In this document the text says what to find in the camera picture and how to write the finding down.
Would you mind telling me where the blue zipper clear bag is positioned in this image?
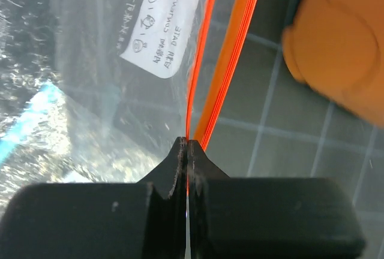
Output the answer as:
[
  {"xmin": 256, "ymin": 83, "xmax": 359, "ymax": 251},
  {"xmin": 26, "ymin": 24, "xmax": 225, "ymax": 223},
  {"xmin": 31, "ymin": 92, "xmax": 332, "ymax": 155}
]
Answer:
[{"xmin": 1, "ymin": 82, "xmax": 64, "ymax": 165}]

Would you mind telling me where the orange zipper clear bag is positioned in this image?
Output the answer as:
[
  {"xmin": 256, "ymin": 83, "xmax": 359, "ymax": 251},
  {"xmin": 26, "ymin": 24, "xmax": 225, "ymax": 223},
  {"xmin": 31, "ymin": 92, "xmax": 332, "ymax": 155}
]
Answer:
[{"xmin": 1, "ymin": 0, "xmax": 257, "ymax": 190}]

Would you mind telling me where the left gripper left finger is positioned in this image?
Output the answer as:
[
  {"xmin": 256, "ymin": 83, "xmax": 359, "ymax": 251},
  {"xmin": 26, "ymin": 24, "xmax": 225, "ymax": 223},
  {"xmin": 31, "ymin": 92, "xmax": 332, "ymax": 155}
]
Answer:
[{"xmin": 1, "ymin": 137, "xmax": 187, "ymax": 258}]

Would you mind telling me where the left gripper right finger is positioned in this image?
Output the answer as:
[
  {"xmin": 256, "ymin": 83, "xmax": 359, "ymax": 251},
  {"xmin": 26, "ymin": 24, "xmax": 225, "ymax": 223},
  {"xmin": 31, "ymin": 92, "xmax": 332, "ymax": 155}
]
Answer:
[{"xmin": 187, "ymin": 140, "xmax": 365, "ymax": 258}]

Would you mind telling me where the orange plastic basket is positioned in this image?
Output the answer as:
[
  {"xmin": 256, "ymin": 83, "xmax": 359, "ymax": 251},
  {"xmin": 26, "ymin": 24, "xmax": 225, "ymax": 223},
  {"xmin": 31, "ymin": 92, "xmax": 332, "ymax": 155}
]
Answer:
[{"xmin": 282, "ymin": 0, "xmax": 383, "ymax": 127}]

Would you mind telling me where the black grid mat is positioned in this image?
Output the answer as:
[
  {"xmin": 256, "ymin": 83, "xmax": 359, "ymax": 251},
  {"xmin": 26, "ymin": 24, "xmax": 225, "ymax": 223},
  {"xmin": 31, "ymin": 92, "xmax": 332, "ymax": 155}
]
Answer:
[{"xmin": 207, "ymin": 0, "xmax": 383, "ymax": 258}]

